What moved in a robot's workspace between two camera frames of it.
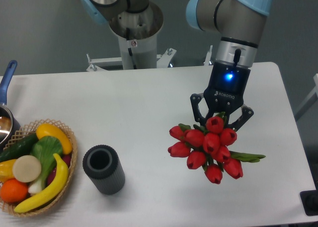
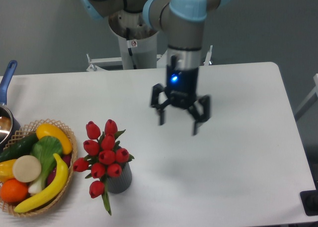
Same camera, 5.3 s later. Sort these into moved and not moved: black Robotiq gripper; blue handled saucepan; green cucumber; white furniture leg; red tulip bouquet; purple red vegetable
Moved: red tulip bouquet; black Robotiq gripper
Not moved: purple red vegetable; white furniture leg; green cucumber; blue handled saucepan
